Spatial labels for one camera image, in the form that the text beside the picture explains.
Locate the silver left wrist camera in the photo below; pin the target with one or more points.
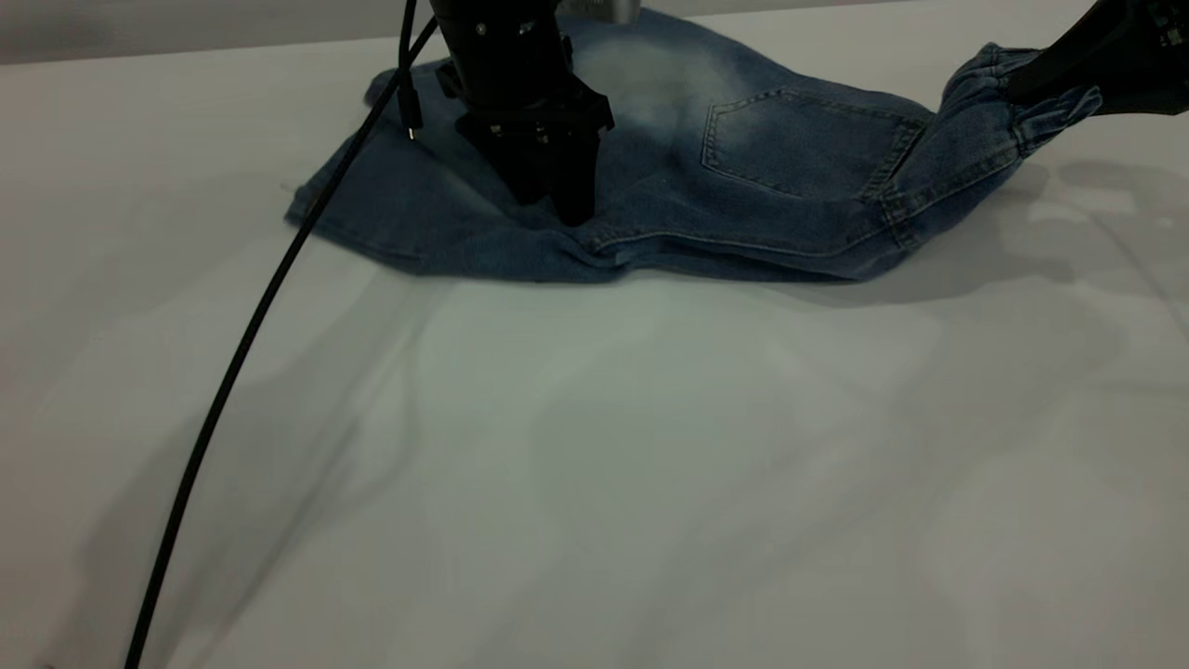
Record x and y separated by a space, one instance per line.
604 9

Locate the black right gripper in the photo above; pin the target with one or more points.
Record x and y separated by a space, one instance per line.
1172 23

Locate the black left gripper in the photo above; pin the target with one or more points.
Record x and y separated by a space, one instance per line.
506 65

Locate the blue denim jeans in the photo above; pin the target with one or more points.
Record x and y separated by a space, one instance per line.
780 186

